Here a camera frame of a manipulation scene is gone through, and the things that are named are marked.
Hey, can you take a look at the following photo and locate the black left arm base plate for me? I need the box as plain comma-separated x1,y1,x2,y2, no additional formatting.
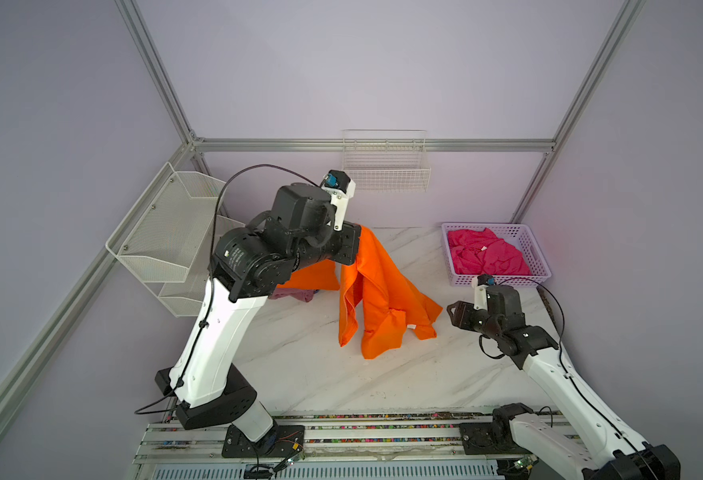
222,424,306,459

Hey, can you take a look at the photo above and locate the white mesh lower shelf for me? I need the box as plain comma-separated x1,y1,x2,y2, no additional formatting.
145,216,245,318

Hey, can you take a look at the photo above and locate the orange t-shirt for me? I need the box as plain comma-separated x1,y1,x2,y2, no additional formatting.
278,260,340,291
339,227,443,360

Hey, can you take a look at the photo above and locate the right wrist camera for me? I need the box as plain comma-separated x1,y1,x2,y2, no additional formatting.
471,274,497,311

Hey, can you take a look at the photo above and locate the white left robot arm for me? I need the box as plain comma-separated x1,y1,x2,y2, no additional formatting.
156,171,361,449

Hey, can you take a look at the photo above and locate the lilac perforated plastic basket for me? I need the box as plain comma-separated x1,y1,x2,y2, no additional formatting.
441,222,551,287

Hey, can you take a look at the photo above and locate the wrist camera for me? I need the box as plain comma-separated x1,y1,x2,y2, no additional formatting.
321,170,355,231
471,274,497,311

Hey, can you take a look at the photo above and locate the aluminium frame profile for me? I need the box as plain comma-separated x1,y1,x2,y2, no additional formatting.
0,0,647,457

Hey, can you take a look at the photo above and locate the pink t-shirt in basket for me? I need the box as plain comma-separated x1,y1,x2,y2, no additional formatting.
447,229,531,276

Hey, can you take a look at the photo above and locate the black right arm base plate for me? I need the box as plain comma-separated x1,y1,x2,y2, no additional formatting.
459,421,529,455

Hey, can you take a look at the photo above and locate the folded mauve t-shirt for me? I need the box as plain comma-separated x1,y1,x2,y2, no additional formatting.
269,288,318,303

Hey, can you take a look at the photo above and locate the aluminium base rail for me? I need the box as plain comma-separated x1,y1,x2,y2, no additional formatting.
126,389,641,480

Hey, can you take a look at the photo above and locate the white mesh upper shelf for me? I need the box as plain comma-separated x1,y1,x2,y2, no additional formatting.
106,163,225,283

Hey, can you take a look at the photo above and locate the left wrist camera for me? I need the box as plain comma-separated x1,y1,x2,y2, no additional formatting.
321,170,355,231

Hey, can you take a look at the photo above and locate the white wire wall basket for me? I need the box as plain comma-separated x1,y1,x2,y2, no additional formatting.
342,129,431,192

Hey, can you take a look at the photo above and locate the folded orange t-shirt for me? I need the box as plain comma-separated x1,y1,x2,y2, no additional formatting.
278,260,340,291

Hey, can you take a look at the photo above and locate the white mesh shelf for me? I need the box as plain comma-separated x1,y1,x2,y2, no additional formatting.
145,216,245,318
106,163,225,283

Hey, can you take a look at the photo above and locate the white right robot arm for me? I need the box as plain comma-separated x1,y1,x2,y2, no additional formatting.
447,275,681,479

